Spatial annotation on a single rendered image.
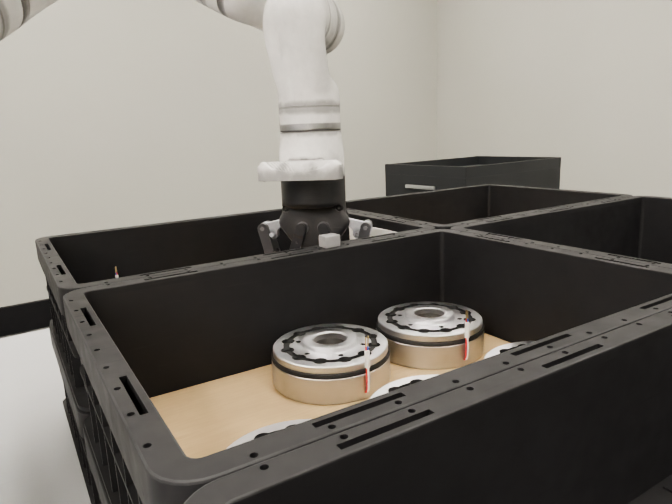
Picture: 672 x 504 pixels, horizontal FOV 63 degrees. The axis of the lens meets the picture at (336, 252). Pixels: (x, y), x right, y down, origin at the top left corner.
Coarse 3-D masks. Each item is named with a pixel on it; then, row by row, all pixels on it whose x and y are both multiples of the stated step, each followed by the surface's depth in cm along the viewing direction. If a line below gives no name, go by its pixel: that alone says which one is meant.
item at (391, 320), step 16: (400, 304) 58; (416, 304) 58; (432, 304) 58; (448, 304) 57; (384, 320) 53; (400, 320) 53; (464, 320) 52; (480, 320) 52; (400, 336) 50; (416, 336) 49; (432, 336) 49; (448, 336) 49; (464, 336) 49
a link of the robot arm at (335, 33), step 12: (228, 0) 59; (240, 0) 59; (252, 0) 60; (264, 0) 61; (228, 12) 61; (240, 12) 60; (252, 12) 61; (336, 12) 59; (252, 24) 63; (336, 24) 59; (336, 36) 61
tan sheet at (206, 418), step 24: (216, 384) 48; (240, 384) 48; (264, 384) 48; (168, 408) 44; (192, 408) 44; (216, 408) 44; (240, 408) 44; (264, 408) 43; (288, 408) 43; (312, 408) 43; (336, 408) 43; (192, 432) 40; (216, 432) 40; (240, 432) 40; (192, 456) 37
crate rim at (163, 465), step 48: (384, 240) 57; (480, 240) 56; (96, 288) 43; (144, 288) 44; (96, 336) 32; (576, 336) 29; (96, 384) 29; (432, 384) 24; (144, 432) 21; (288, 432) 21; (336, 432) 21; (144, 480) 20; (192, 480) 18
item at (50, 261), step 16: (160, 224) 74; (176, 224) 75; (192, 224) 76; (384, 224) 70; (400, 224) 67; (416, 224) 66; (48, 240) 65; (64, 240) 68; (352, 240) 58; (48, 256) 56; (256, 256) 52; (48, 272) 52; (64, 272) 49; (160, 272) 48; (64, 288) 43; (80, 288) 43
